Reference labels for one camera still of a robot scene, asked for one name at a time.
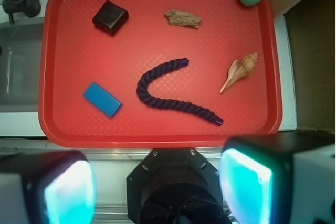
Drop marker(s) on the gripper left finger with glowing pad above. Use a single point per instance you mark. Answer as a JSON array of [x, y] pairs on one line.
[[50, 187]]

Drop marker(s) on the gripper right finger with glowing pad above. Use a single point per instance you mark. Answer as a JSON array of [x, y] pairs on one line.
[[287, 177]]

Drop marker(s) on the brown wood chip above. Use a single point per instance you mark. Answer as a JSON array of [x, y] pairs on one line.
[[183, 19]]

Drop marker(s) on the blue rectangular block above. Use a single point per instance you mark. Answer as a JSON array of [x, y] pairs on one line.
[[102, 99]]

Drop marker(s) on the tan conch seashell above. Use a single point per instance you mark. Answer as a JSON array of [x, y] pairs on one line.
[[240, 69]]

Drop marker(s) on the red plastic tray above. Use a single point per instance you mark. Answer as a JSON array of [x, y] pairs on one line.
[[75, 53]]

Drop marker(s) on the grey sink basin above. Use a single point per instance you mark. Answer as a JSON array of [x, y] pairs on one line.
[[20, 67]]

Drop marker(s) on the black square block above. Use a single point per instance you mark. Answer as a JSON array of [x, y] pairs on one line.
[[110, 18]]

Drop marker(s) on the grey sink faucet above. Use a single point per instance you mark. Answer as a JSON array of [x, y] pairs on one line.
[[30, 8]]

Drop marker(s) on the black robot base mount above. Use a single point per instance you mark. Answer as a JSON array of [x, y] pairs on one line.
[[175, 185]]

